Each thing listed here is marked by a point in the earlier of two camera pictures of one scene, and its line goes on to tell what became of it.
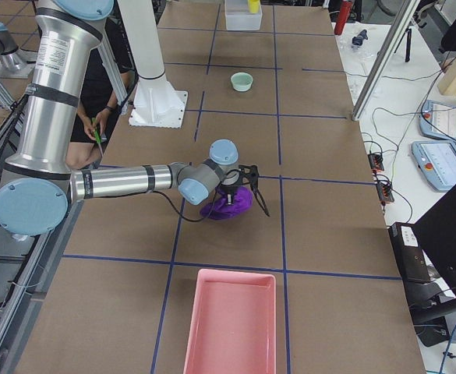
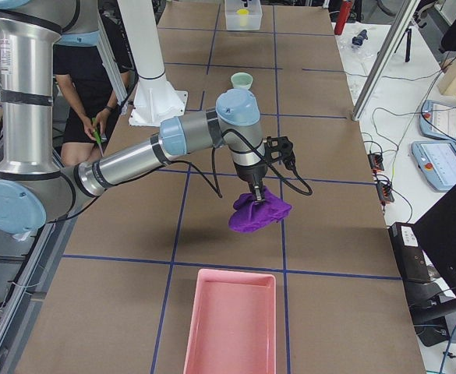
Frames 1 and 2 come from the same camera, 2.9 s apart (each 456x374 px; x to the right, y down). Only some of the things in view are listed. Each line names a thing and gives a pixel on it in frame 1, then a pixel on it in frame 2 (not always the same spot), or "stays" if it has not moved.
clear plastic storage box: [238, 17] stays
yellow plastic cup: [254, 6] -> [242, 13]
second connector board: [385, 192] stays
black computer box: [406, 238] stays
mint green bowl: [242, 82] stays
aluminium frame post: [385, 60] stays
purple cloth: [218, 209] -> [251, 214]
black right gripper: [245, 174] -> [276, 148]
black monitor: [447, 235] stays
